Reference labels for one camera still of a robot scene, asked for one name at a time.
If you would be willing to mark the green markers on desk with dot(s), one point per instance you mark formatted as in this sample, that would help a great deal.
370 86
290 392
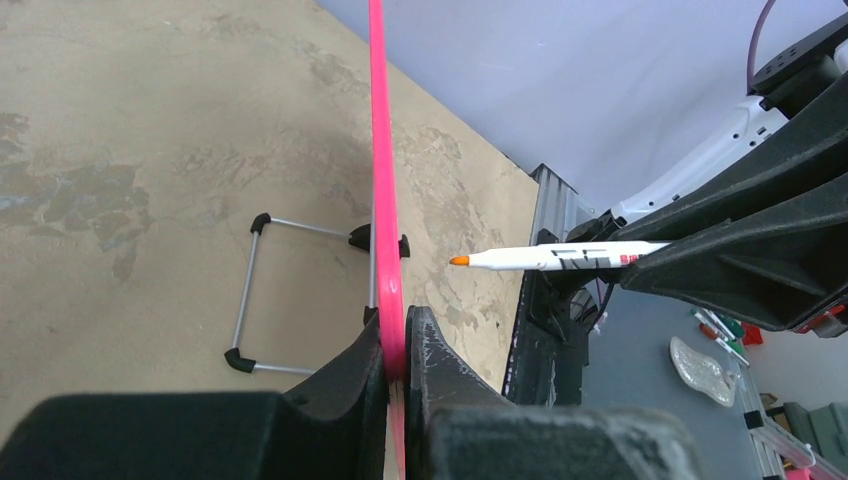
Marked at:
722 332

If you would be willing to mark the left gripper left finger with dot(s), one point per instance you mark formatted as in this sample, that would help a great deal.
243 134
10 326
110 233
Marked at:
330 426

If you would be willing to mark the clear plastic bag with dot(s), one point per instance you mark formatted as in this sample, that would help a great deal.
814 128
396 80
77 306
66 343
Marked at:
703 373

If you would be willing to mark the aluminium table frame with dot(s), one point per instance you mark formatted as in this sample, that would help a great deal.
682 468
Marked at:
559 208

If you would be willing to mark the whiteboard wire stand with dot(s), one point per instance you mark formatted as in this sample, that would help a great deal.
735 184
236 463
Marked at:
307 290

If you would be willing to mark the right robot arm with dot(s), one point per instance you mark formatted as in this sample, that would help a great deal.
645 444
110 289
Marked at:
780 90

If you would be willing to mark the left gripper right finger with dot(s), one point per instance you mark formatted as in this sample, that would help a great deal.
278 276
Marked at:
458 427

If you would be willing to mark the white marker pen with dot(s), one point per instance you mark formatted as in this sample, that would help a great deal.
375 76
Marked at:
561 256

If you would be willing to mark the pink framed whiteboard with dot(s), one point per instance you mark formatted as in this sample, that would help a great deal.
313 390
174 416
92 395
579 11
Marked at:
388 280

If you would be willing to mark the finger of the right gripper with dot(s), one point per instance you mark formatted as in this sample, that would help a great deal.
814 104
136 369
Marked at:
778 268
809 151

